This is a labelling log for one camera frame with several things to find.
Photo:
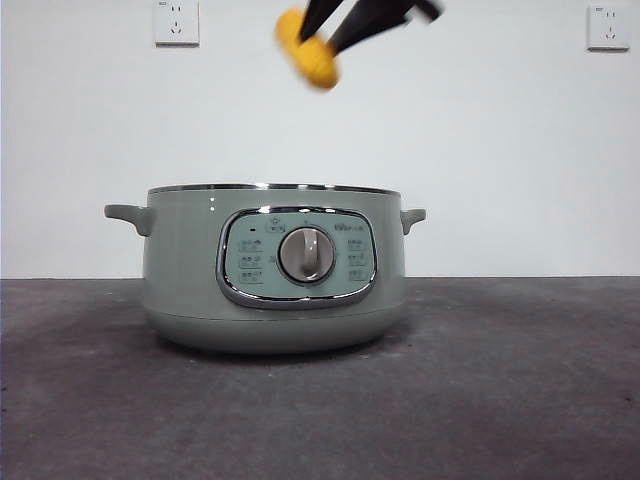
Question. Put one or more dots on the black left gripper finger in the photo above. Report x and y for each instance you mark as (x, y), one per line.
(320, 17)

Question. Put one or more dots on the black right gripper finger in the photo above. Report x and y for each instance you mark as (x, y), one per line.
(370, 22)

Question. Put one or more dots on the yellow corn cob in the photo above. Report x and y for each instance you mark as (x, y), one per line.
(312, 62)

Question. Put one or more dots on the pale green electric pot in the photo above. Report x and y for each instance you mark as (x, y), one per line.
(190, 280)

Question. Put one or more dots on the white wall socket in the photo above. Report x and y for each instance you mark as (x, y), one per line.
(608, 29)
(176, 25)

